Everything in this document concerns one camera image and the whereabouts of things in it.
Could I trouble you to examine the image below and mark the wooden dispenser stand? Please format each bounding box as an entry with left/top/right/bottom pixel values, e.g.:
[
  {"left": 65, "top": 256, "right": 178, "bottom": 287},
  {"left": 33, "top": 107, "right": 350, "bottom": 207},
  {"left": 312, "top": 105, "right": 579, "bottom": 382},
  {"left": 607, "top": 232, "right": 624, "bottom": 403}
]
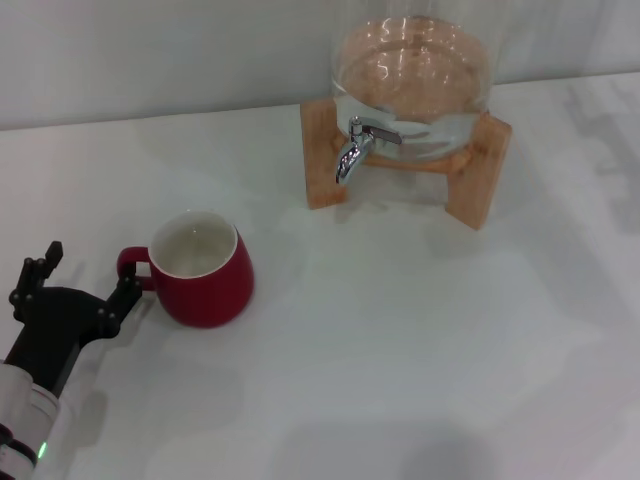
[{"left": 300, "top": 95, "right": 513, "bottom": 231}]

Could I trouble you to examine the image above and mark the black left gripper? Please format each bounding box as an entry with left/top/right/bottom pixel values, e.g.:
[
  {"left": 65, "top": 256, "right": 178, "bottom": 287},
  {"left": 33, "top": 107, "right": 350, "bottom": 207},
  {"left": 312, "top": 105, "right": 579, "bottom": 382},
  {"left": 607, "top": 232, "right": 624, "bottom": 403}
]
[{"left": 1, "top": 240, "right": 145, "bottom": 399}]

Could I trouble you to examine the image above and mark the red ceramic cup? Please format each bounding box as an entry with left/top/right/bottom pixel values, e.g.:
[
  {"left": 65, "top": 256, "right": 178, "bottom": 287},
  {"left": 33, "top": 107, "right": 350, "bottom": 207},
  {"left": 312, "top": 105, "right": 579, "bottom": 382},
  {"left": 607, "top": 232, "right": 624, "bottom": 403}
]
[{"left": 116, "top": 209, "right": 255, "bottom": 330}]

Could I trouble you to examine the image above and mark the glass water dispenser jar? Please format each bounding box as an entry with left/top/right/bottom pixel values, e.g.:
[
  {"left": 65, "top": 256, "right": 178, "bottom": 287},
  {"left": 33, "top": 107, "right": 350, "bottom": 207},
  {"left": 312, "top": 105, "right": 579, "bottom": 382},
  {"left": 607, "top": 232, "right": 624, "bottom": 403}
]
[{"left": 328, "top": 0, "right": 505, "bottom": 164}]

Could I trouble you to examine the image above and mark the chrome dispenser faucet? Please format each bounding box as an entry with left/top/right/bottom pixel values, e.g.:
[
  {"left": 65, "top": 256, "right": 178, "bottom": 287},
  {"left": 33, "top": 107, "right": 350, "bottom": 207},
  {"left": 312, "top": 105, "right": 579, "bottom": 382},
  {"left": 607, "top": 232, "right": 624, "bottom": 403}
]
[{"left": 334, "top": 115, "right": 404, "bottom": 185}]

